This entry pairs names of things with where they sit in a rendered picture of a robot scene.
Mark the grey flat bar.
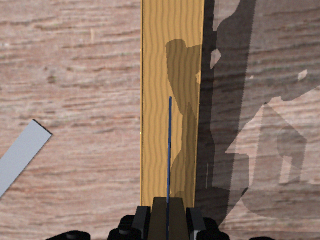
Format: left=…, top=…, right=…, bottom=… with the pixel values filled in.
left=0, top=119, right=52, bottom=197

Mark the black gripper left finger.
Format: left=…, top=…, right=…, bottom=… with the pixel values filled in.
left=45, top=206, right=151, bottom=240

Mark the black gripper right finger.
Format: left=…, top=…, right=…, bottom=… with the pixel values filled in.
left=186, top=207, right=275, bottom=240

